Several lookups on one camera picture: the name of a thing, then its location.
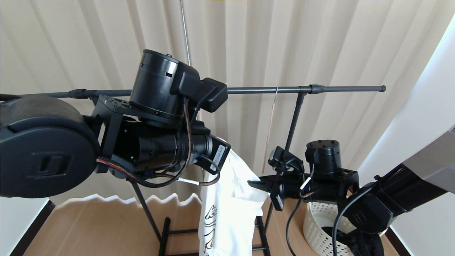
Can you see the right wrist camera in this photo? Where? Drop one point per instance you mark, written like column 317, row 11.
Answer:
column 284, row 160

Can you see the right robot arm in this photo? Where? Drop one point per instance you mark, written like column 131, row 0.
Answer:
column 408, row 188

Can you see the black clothes rack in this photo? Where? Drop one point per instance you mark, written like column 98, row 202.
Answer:
column 256, row 90

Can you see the white laundry basket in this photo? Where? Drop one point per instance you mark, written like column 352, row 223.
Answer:
column 316, row 227

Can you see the beige curtain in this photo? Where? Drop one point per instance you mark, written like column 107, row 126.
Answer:
column 302, row 42

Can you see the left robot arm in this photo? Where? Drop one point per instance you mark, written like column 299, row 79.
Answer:
column 46, row 149

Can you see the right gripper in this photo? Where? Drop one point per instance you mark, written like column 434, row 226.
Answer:
column 312, row 190

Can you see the pink clothes hanger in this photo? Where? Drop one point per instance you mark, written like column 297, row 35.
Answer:
column 269, row 138

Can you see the black garment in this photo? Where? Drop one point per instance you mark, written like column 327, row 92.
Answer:
column 362, row 246

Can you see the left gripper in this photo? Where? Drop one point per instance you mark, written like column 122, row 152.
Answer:
column 156, row 151

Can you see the white printed t-shirt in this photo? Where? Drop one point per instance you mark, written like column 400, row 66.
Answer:
column 231, row 213

